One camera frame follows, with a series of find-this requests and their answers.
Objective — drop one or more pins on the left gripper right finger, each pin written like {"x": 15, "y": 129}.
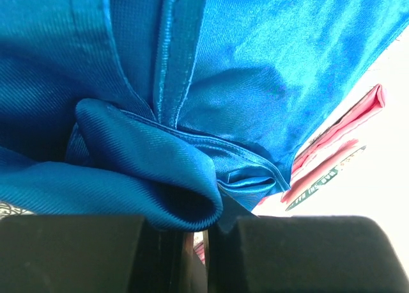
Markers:
{"x": 247, "y": 253}

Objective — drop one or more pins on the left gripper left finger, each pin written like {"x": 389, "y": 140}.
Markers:
{"x": 91, "y": 254}

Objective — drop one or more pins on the blue cloth napkin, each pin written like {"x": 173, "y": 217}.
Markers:
{"x": 155, "y": 107}

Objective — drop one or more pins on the green rimmed white plate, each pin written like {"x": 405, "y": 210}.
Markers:
{"x": 319, "y": 178}

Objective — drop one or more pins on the pink placemat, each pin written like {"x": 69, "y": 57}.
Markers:
{"x": 342, "y": 138}

